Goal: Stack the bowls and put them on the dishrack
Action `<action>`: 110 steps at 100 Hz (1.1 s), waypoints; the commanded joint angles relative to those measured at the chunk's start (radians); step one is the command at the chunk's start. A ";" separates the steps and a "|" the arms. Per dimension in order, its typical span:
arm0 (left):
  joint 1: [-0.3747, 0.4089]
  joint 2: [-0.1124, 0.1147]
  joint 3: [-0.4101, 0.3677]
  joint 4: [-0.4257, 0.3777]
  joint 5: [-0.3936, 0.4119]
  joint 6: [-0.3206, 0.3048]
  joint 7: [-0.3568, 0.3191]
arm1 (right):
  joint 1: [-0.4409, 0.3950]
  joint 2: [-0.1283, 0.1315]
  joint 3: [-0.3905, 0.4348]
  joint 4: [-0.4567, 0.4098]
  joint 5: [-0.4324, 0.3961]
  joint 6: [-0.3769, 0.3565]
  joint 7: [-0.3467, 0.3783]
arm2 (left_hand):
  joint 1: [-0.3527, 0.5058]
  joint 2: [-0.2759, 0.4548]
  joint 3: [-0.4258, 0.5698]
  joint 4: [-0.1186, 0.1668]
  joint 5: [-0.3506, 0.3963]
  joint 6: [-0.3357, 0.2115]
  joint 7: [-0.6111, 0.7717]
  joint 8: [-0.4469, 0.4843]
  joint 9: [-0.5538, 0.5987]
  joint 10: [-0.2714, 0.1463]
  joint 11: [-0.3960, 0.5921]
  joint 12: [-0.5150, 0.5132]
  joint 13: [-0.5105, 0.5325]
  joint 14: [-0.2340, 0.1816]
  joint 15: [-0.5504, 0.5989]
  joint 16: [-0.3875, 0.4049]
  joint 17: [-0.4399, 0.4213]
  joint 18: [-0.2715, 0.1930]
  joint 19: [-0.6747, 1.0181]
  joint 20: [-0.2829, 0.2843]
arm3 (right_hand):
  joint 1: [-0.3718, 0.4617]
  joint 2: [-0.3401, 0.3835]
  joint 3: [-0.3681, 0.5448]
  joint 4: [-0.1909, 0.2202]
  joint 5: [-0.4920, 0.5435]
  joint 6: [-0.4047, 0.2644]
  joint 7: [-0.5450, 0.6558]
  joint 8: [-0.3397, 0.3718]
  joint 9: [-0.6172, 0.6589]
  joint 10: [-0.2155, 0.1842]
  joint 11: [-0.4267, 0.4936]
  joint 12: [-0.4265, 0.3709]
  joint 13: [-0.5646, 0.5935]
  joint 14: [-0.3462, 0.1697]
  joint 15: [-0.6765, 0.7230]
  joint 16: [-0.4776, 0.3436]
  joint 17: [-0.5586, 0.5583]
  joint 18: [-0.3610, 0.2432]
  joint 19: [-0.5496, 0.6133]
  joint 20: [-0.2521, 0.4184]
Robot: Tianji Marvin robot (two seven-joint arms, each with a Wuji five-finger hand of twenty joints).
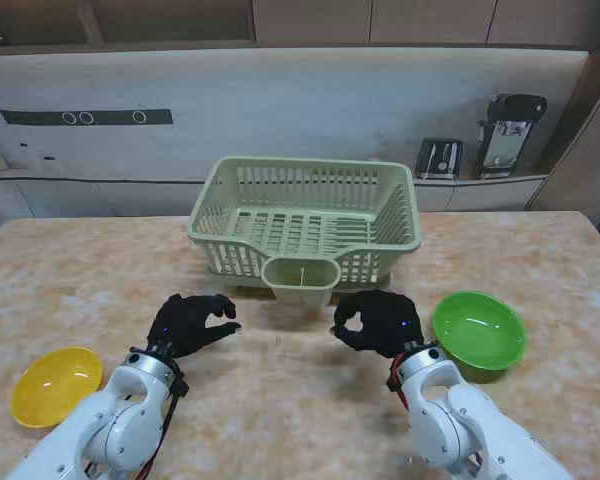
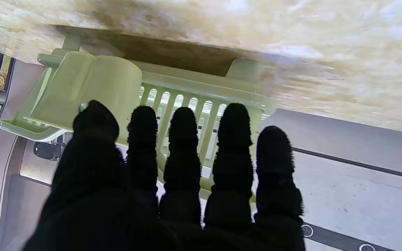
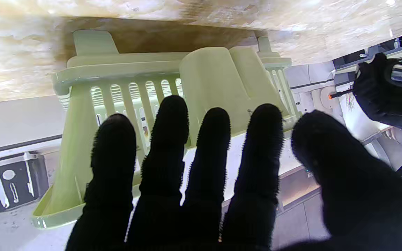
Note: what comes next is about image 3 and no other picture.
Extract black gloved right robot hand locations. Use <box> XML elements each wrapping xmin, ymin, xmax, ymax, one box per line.
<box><xmin>65</xmin><ymin>95</ymin><xmax>402</xmax><ymax>251</ymax></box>

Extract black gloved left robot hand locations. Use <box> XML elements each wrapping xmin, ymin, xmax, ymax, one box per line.
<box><xmin>353</xmin><ymin>52</ymin><xmax>402</xmax><ymax>135</ymax></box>

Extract pale green cutlery holder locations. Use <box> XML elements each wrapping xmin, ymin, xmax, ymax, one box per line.
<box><xmin>179</xmin><ymin>46</ymin><xmax>290</xmax><ymax>147</ymax></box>

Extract pale green plastic dish rack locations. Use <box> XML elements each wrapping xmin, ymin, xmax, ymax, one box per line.
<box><xmin>32</xmin><ymin>66</ymin><xmax>303</xmax><ymax>229</ymax></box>

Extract black silver toaster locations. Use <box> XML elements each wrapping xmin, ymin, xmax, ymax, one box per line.
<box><xmin>0</xmin><ymin>152</ymin><xmax>50</xmax><ymax>213</ymax></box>

